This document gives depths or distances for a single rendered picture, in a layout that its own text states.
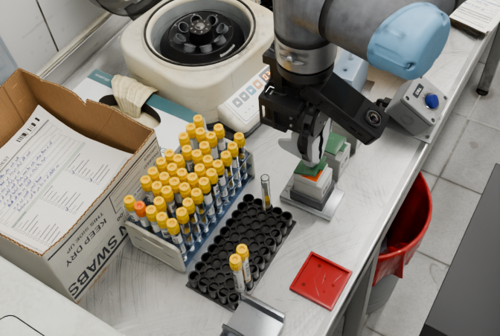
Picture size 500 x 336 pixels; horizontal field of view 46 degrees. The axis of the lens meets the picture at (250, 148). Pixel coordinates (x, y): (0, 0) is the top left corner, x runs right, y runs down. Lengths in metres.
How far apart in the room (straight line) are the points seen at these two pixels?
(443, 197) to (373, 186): 1.10
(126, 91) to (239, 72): 0.19
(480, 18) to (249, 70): 0.49
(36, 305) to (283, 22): 0.38
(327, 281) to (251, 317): 0.13
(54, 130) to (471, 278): 0.68
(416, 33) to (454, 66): 0.62
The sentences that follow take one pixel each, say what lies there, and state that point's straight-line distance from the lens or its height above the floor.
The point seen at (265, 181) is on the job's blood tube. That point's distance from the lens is 0.86.
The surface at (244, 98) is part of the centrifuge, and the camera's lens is 1.04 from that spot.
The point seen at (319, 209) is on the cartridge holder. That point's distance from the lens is 0.93.
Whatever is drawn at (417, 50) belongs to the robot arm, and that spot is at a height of 1.29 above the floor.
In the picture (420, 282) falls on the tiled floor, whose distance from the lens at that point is 1.90.
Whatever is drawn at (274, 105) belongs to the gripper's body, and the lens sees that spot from 0.77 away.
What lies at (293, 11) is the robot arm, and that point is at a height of 1.28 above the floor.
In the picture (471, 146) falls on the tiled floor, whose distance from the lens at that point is 2.23.
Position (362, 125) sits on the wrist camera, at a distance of 0.75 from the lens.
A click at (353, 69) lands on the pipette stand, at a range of 1.01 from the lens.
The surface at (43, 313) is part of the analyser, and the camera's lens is 0.59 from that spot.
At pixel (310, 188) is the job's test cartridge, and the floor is 0.93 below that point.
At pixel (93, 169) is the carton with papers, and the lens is 0.98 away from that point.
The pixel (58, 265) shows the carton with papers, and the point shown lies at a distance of 0.84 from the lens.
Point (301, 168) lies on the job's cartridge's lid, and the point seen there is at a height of 0.96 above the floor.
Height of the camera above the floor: 1.68
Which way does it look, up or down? 52 degrees down
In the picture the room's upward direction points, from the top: 6 degrees counter-clockwise
